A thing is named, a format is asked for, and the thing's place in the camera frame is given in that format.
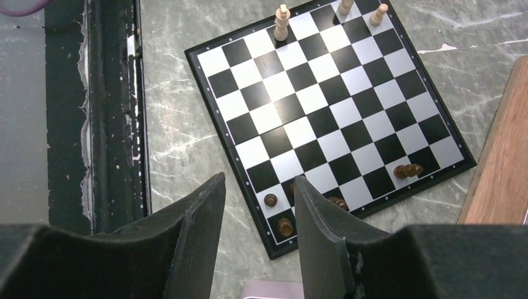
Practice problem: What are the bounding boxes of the light wooden bishop piece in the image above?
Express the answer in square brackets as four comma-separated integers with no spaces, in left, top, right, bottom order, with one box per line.
[273,4,291,42]

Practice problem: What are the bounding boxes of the light wooden pawn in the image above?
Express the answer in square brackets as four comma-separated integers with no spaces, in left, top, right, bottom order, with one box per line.
[369,3,389,26]
[338,0,354,15]

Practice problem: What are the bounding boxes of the dark wooden bishop piece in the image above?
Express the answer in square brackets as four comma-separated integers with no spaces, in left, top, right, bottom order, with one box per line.
[393,164,423,179]

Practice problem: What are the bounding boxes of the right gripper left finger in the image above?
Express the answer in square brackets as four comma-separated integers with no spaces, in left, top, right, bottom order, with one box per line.
[1,173,226,298]

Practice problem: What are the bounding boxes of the white tray with dark pieces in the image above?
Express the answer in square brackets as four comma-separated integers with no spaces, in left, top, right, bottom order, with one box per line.
[240,280,304,299]

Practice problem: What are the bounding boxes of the wooden board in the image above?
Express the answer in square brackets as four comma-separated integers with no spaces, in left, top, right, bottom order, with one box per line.
[458,56,527,224]

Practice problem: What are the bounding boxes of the dark wooden knight piece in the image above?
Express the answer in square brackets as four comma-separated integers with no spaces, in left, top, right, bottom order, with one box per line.
[328,196,349,211]

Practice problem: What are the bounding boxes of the black and white chessboard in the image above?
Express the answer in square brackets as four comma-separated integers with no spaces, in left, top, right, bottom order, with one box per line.
[185,1,476,260]

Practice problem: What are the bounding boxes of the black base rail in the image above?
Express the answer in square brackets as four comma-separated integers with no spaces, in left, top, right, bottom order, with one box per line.
[44,1,152,235]

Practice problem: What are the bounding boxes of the dark wooden rook piece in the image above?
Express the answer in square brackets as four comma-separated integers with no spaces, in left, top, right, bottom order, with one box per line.
[278,218,293,237]

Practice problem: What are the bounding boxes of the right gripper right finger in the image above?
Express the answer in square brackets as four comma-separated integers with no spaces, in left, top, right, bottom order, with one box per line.
[294,176,527,298]

